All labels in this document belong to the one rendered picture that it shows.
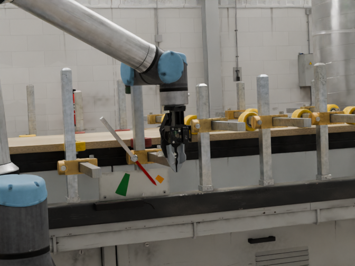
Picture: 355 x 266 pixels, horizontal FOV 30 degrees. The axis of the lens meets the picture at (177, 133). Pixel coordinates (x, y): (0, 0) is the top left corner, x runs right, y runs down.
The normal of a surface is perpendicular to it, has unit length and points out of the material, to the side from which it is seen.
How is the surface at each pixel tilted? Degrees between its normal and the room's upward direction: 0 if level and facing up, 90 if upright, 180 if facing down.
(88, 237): 90
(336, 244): 90
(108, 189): 90
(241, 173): 90
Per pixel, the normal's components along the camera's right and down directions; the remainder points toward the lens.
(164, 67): 0.61, 0.05
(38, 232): 0.84, -0.01
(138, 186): 0.31, 0.04
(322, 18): -0.72, 0.07
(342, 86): -0.15, 0.06
